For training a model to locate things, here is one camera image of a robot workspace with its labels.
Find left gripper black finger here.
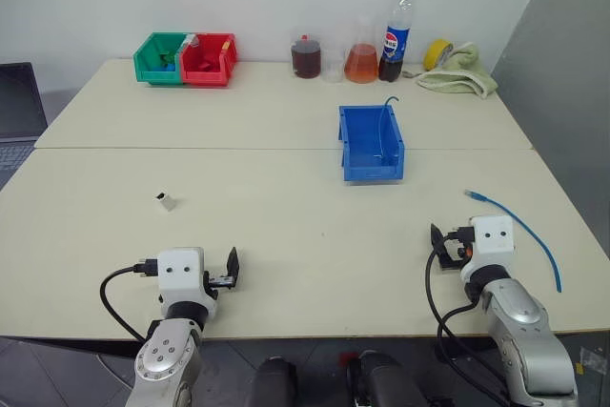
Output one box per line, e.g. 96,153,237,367
226,246,241,291

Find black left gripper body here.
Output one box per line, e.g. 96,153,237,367
203,269,230,292

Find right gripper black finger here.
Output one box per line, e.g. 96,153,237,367
429,222,446,255

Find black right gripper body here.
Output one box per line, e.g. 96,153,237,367
437,239,474,271

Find blue Ethernet cable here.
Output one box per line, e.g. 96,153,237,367
463,189,564,295

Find small white adapter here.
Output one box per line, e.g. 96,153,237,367
153,192,177,214

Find small dark rounded shape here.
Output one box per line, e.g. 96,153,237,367
249,355,299,407

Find blue plastic bin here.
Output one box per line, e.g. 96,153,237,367
337,104,408,185

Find large dark rounded shape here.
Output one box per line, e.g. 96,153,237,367
344,349,423,407

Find pale green towel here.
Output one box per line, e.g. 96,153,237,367
403,42,499,101

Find yellow tape roll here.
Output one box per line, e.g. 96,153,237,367
423,38,455,71

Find flask with orange liquid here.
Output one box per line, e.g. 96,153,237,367
343,15,380,86

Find red plastic bin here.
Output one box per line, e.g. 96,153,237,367
179,32,238,88

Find small clear empty beaker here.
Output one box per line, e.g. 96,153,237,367
323,41,346,84

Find Pepsi cola bottle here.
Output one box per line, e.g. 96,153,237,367
377,0,418,84

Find beaker with dark liquid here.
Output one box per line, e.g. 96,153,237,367
290,27,325,80

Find green plastic bin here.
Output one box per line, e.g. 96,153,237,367
132,31,193,87

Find dark grey laptop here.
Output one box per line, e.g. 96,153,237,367
0,61,50,190

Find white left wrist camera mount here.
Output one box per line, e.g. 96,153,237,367
155,247,221,318

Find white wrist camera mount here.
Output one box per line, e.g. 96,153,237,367
459,214,519,284
155,247,221,318

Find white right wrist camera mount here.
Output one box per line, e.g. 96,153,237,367
459,214,519,284

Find thin teal cable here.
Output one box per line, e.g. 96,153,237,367
373,95,402,161

